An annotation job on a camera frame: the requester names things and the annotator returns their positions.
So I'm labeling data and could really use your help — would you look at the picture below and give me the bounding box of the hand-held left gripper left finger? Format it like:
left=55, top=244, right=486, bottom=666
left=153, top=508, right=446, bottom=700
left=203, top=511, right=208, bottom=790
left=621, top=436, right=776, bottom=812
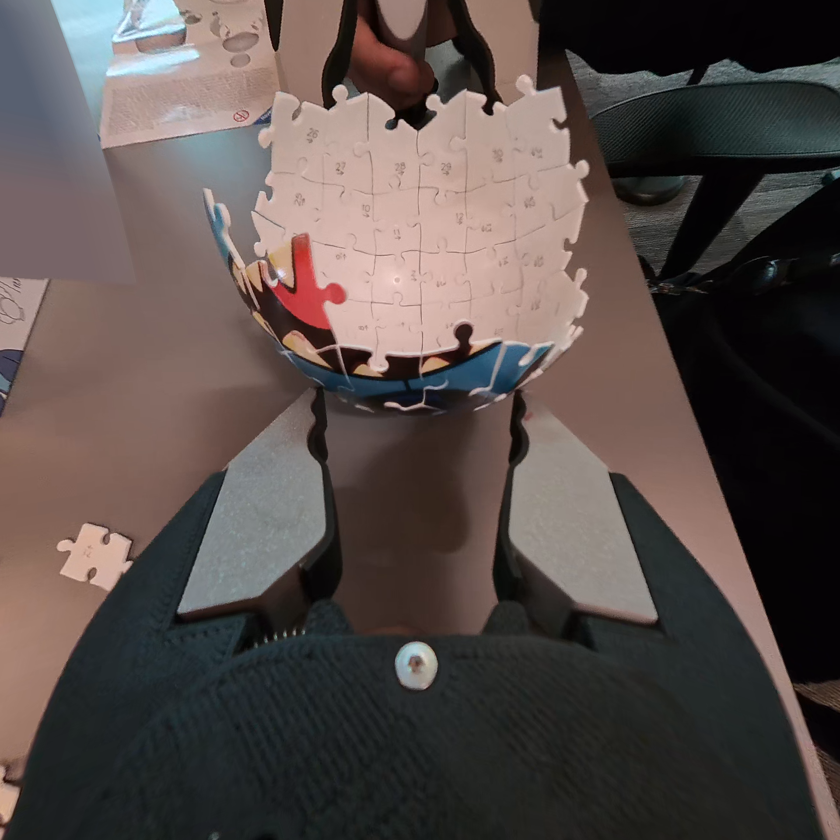
left=176, top=387, right=344, bottom=621

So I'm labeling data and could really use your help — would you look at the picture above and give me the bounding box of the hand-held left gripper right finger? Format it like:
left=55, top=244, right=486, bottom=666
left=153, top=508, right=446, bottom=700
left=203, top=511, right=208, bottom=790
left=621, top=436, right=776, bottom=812
left=493, top=390, right=660, bottom=634

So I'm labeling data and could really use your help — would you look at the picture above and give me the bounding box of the puzzle ball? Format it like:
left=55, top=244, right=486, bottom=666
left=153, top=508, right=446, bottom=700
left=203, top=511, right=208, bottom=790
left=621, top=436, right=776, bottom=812
left=202, top=73, right=592, bottom=416

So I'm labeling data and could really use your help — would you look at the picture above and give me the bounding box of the cartoon print puzzle box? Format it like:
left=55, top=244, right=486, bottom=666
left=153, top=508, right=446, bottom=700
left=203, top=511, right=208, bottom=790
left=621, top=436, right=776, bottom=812
left=0, top=277, right=51, bottom=417

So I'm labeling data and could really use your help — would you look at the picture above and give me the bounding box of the person's right hand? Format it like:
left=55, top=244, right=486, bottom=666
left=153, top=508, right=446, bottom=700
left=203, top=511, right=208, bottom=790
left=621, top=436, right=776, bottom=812
left=346, top=12, right=439, bottom=114

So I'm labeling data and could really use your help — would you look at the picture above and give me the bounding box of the person's dark clothed body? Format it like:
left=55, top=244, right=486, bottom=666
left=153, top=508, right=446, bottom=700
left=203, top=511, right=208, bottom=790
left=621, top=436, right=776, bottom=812
left=646, top=177, right=840, bottom=686

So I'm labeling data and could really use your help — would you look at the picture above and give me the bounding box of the printed instruction leaflet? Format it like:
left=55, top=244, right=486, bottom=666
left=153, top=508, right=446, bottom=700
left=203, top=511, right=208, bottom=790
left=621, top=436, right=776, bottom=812
left=98, top=0, right=283, bottom=148

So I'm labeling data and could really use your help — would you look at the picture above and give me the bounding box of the grey office chair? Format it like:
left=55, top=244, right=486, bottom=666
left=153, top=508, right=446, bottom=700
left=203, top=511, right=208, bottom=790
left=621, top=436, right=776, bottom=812
left=589, top=79, right=840, bottom=280

